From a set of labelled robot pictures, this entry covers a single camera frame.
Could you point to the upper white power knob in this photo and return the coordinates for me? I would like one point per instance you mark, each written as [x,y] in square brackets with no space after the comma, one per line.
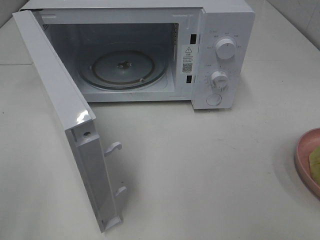
[225,48]

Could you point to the white bread sandwich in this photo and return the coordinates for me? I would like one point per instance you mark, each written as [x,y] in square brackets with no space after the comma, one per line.
[314,164]

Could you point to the pink round plate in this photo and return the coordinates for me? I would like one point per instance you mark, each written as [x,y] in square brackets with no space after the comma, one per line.
[306,144]

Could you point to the white microwave oven body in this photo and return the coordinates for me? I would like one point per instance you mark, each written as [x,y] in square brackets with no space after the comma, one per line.
[188,28]

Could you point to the round white door button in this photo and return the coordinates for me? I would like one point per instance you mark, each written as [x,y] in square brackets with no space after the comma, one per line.
[214,99]

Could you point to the white microwave door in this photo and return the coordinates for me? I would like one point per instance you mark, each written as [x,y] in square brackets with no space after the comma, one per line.
[77,120]

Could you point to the glass microwave turntable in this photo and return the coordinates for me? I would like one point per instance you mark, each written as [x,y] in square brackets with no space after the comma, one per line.
[123,65]

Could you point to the white timer knob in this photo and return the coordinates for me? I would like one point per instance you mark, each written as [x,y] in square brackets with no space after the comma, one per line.
[219,79]

